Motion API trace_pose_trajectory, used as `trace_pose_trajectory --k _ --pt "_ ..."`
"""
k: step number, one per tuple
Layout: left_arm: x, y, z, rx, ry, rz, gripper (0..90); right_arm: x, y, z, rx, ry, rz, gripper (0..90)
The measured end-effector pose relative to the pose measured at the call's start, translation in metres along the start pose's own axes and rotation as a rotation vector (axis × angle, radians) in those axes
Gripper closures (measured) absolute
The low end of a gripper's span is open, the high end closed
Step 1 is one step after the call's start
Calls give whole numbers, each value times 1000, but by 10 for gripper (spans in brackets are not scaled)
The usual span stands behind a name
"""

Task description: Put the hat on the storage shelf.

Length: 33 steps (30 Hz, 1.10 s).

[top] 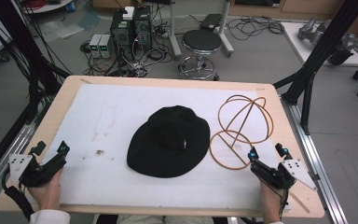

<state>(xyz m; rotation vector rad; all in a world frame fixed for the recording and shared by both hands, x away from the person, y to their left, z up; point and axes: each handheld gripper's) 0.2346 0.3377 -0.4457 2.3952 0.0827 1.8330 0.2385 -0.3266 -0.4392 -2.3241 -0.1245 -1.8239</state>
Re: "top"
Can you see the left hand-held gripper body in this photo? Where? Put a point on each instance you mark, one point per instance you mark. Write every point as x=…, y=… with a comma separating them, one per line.
x=45, y=172

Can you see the aluminium rail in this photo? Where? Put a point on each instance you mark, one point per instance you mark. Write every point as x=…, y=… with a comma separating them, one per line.
x=317, y=155
x=6, y=155

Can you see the white floor board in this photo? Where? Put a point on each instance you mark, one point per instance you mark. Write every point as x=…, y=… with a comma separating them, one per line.
x=298, y=43

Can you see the person's white sleeve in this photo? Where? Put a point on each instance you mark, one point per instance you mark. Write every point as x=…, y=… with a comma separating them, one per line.
x=49, y=217
x=276, y=222

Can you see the black metal frame stand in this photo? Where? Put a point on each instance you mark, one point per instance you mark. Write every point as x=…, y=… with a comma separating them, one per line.
x=323, y=46
x=28, y=46

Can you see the person's left white sleeve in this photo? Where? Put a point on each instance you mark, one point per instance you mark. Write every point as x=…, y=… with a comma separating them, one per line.
x=49, y=217

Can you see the white round table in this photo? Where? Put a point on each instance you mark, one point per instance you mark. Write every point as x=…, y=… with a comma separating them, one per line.
x=48, y=5

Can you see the person's right white sleeve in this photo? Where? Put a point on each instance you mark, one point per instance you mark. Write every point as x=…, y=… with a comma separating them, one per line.
x=276, y=222

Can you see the black computer tower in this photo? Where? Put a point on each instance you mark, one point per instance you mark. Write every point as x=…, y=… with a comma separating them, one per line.
x=142, y=29
x=121, y=35

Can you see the person's right hand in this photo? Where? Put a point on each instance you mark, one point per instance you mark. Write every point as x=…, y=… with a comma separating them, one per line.
x=270, y=205

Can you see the black flat box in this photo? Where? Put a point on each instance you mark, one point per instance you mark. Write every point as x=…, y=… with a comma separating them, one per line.
x=210, y=22

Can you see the grey power supply unit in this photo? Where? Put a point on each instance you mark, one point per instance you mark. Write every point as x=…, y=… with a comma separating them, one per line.
x=106, y=46
x=94, y=46

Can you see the thin wooden stick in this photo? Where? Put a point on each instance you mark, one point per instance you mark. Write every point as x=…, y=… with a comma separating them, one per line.
x=300, y=202

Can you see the white foam mat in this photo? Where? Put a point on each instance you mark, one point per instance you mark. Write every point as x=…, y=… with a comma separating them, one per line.
x=105, y=124

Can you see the black brimmed hat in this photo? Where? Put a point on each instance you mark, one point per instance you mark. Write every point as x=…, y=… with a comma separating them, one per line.
x=167, y=146

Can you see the white box device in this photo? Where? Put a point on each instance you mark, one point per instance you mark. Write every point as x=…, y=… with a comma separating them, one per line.
x=128, y=13

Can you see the white table leg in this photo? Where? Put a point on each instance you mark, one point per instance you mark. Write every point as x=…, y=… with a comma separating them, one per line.
x=226, y=31
x=174, y=34

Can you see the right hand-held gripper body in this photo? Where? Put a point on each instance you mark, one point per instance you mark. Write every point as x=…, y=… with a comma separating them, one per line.
x=272, y=177

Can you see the black round stool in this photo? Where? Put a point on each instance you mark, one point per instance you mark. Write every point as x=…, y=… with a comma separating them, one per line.
x=201, y=40

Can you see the person's left hand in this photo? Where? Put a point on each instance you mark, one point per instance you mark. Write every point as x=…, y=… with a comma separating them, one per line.
x=48, y=194

